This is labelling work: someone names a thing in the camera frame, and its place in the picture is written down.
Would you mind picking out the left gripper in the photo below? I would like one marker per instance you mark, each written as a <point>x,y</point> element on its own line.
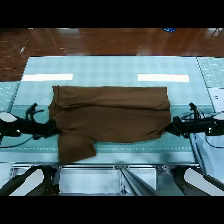
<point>45,129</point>

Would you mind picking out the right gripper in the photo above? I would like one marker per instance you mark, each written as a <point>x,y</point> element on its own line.
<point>183,126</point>

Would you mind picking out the brown T-shirt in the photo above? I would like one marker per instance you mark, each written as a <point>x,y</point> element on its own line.
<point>110,115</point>

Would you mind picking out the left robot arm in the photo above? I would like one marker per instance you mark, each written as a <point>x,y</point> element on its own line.
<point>13,126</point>

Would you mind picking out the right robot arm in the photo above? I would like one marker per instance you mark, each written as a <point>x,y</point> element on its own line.
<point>213,125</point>

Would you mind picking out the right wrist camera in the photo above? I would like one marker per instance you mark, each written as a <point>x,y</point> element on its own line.
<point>196,110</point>

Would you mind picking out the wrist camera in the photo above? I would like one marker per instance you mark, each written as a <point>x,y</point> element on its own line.
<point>32,111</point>
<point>196,110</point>

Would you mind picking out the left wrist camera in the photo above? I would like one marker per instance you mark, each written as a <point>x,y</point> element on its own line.
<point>32,111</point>

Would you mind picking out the silver frame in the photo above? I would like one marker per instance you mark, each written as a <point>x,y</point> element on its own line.
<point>100,178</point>

